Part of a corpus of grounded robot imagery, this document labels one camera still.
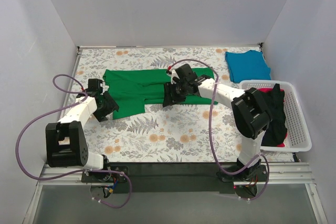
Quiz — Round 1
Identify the green t shirt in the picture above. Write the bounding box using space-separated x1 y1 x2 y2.
102 68 219 120

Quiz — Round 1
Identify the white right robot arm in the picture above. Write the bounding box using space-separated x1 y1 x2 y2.
163 63 272 181

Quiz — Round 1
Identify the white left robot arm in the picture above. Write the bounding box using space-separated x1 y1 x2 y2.
46 79 119 182

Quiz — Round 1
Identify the floral table cloth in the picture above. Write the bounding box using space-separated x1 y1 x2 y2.
71 47 241 162

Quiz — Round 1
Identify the folded blue t shirt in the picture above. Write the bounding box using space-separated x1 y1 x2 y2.
225 50 271 83

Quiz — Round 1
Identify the red t shirt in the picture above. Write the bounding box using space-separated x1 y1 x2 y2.
259 88 286 148

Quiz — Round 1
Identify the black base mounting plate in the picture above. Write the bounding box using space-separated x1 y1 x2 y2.
81 163 269 195

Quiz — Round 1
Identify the black t shirt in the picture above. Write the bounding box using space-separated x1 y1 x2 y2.
259 83 288 146

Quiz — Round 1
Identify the white plastic laundry basket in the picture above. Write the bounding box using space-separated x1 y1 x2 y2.
239 80 312 153

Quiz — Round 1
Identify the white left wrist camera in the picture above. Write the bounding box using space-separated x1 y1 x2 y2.
101 82 109 91

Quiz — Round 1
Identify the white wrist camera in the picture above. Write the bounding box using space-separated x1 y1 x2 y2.
168 69 180 84
101 82 109 91

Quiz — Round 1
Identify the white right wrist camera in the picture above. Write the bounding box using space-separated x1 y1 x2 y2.
168 69 180 84

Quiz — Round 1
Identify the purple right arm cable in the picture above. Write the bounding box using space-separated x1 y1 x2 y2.
169 59 271 201

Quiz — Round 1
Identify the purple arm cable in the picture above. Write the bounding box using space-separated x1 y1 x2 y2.
169 59 271 201
15 74 132 208

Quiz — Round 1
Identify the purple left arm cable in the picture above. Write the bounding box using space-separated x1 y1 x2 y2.
15 74 132 208

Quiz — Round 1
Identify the aluminium frame rail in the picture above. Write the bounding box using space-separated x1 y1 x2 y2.
41 162 316 184

